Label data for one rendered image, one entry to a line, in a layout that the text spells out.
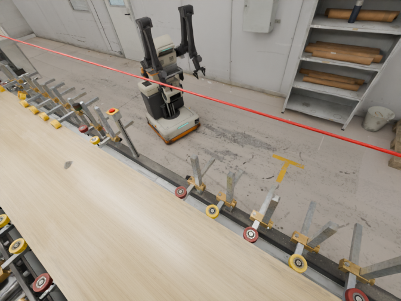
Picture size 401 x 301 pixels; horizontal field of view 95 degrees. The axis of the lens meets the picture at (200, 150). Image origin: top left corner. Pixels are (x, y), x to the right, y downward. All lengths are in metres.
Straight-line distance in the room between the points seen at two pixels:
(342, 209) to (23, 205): 2.81
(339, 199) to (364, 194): 0.29
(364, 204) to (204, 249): 1.97
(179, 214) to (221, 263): 0.35
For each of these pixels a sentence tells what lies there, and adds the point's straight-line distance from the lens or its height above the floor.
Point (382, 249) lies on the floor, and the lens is 2.52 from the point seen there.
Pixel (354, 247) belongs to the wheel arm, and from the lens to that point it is 1.40.
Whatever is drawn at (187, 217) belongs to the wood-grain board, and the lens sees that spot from 1.18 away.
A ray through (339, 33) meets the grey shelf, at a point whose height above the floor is 1.06.
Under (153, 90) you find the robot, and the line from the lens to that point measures 2.63.
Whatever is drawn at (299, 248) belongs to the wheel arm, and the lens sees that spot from 1.26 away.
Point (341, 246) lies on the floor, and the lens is 2.34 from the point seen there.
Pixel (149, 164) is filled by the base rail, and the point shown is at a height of 0.70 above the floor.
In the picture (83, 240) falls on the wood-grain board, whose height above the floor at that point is 0.90.
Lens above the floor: 1.99
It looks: 48 degrees down
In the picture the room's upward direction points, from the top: 8 degrees counter-clockwise
